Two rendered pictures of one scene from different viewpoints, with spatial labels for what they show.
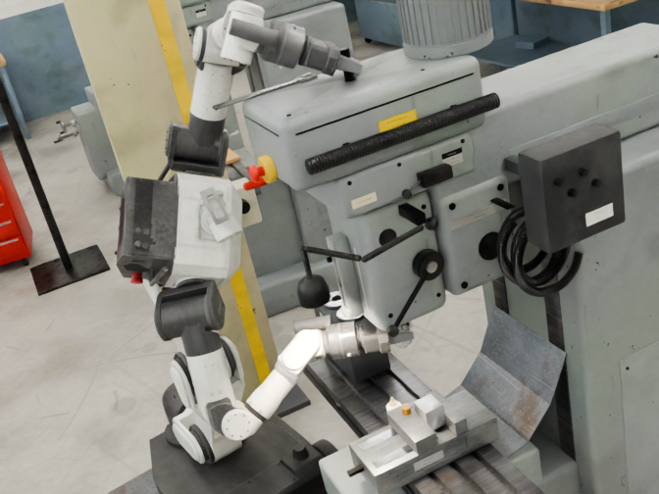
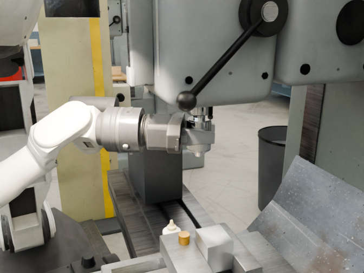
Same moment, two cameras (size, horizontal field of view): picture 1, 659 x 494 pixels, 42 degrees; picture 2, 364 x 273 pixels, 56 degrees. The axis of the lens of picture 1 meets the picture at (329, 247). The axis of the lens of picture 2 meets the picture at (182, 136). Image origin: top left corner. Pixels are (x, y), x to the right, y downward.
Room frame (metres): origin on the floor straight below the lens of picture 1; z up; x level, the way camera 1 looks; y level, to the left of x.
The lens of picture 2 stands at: (1.19, -0.09, 1.44)
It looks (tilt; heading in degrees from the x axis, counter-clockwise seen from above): 19 degrees down; 359
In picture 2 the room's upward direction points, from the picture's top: straight up
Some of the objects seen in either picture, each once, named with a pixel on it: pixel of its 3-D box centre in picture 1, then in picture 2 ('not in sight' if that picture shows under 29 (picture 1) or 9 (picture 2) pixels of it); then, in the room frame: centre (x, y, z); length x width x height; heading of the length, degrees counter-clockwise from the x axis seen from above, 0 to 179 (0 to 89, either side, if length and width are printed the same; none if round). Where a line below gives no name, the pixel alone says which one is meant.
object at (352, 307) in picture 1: (345, 275); (137, 19); (1.77, -0.02, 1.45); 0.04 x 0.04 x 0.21; 19
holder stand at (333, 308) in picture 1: (350, 332); (153, 158); (2.20, 0.00, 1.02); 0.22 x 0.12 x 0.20; 20
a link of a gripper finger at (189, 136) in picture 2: (401, 337); (197, 137); (1.77, -0.12, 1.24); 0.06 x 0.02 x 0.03; 84
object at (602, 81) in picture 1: (548, 110); not in sight; (1.97, -0.60, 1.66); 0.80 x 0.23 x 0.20; 109
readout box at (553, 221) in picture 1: (574, 188); not in sight; (1.58, -0.52, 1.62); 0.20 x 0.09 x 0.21; 109
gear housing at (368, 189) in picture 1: (384, 163); not in sight; (1.82, -0.17, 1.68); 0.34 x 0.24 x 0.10; 109
